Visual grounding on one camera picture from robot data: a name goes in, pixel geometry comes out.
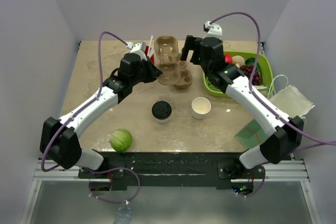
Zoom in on brown cardboard cup carrier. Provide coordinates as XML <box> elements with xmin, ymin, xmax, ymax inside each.
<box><xmin>154</xmin><ymin>36</ymin><xmax>181</xmax><ymax>86</ymax></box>

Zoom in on black plastic cup lid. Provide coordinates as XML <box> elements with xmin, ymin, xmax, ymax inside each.
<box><xmin>151</xmin><ymin>100</ymin><xmax>172</xmax><ymax>120</ymax></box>

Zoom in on white paper coffee cup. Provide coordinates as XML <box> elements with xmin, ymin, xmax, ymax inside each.
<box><xmin>154</xmin><ymin>118</ymin><xmax>169</xmax><ymax>124</ymax></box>
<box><xmin>191</xmin><ymin>97</ymin><xmax>212</xmax><ymax>120</ymax></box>

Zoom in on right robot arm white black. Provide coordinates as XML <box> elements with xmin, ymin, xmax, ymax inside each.
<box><xmin>181</xmin><ymin>35</ymin><xmax>304</xmax><ymax>178</ymax></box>

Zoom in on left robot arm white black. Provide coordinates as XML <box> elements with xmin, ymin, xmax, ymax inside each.
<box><xmin>40</xmin><ymin>53</ymin><xmax>162</xmax><ymax>178</ymax></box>

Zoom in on red ribbed cup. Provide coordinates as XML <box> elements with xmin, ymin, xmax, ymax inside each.
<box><xmin>145</xmin><ymin>46</ymin><xmax>155</xmax><ymax>64</ymax></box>

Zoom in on red apple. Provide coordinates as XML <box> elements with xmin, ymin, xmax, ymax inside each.
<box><xmin>224</xmin><ymin>54</ymin><xmax>233</xmax><ymax>63</ymax></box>

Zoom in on white wrapped straw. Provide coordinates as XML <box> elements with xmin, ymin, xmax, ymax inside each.
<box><xmin>148</xmin><ymin>35</ymin><xmax>153</xmax><ymax>56</ymax></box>

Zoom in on stack of cardboard carriers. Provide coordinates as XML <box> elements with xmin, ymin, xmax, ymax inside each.
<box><xmin>173</xmin><ymin>61</ymin><xmax>193</xmax><ymax>90</ymax></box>

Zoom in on white mushroom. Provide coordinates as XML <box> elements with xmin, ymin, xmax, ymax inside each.
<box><xmin>232</xmin><ymin>55</ymin><xmax>245</xmax><ymax>68</ymax></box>

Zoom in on dark red grapes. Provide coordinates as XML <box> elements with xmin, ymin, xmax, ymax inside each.
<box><xmin>240</xmin><ymin>65</ymin><xmax>262</xmax><ymax>86</ymax></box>

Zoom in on dark green leafy vegetable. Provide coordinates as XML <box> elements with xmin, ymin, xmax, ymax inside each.
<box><xmin>245</xmin><ymin>58</ymin><xmax>262</xmax><ymax>74</ymax></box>

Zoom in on green plastic bin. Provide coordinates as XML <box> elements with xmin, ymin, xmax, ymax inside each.
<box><xmin>203</xmin><ymin>51</ymin><xmax>273</xmax><ymax>98</ymax></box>

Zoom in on green cabbage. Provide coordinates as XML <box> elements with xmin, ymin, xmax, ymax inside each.
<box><xmin>109</xmin><ymin>129</ymin><xmax>132</xmax><ymax>152</ymax></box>

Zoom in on green paper bag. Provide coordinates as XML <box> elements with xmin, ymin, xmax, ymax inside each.
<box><xmin>235</xmin><ymin>120</ymin><xmax>268</xmax><ymax>149</ymax></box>

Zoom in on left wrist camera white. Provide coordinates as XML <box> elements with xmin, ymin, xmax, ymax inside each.
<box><xmin>126</xmin><ymin>41</ymin><xmax>147</xmax><ymax>60</ymax></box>

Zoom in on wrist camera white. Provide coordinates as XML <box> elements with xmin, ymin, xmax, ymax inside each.
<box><xmin>203</xmin><ymin>21</ymin><xmax>223</xmax><ymax>39</ymax></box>
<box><xmin>126</xmin><ymin>41</ymin><xmax>147</xmax><ymax>60</ymax></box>

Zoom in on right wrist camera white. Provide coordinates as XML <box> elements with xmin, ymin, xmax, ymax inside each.
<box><xmin>203</xmin><ymin>21</ymin><xmax>223</xmax><ymax>39</ymax></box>

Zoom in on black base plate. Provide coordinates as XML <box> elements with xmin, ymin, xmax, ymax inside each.
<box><xmin>79</xmin><ymin>152</ymin><xmax>264</xmax><ymax>190</ymax></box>

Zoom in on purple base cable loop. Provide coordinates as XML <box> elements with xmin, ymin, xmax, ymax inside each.
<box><xmin>88</xmin><ymin>166</ymin><xmax>142</xmax><ymax>204</ymax></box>

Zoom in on aluminium frame rail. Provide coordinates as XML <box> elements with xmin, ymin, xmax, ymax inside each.
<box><xmin>264</xmin><ymin>160</ymin><xmax>310</xmax><ymax>182</ymax></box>

